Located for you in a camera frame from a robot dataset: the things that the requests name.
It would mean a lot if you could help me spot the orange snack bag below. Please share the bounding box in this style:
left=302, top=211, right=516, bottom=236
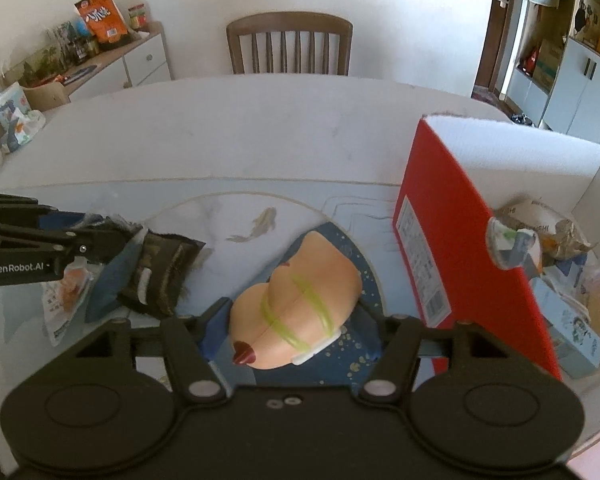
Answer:
left=74, top=0, right=132, bottom=50

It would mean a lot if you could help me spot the light blue tissue packet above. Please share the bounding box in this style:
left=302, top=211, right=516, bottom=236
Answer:
left=529, top=278, right=600, bottom=379

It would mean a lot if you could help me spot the dark snack bag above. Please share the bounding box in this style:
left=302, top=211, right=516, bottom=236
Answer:
left=117, top=230, right=206, bottom=320

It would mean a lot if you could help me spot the brown wooden chair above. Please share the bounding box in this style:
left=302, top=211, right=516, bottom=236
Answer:
left=226, top=11, right=353, bottom=76

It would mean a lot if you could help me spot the small white printed bag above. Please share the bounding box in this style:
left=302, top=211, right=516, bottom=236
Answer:
left=0, top=82, right=46, bottom=154

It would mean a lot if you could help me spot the red white cardboard box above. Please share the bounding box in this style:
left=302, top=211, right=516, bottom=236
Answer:
left=393, top=115, right=600, bottom=375

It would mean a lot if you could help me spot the clear orange snack packet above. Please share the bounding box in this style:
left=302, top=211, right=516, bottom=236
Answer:
left=41, top=257, right=95, bottom=347

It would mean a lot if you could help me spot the white grey wall cabinet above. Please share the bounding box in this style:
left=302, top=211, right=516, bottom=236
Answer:
left=504, top=0, right=600, bottom=144

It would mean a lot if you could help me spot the red lidded jar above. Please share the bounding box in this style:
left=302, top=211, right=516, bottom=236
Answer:
left=128, top=3, right=148, bottom=32

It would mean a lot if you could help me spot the brown wooden door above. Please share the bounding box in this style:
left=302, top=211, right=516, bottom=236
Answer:
left=475, top=0, right=512, bottom=90

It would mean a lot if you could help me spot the white sideboard cabinet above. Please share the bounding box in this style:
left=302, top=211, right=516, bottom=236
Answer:
left=0, top=20, right=173, bottom=112

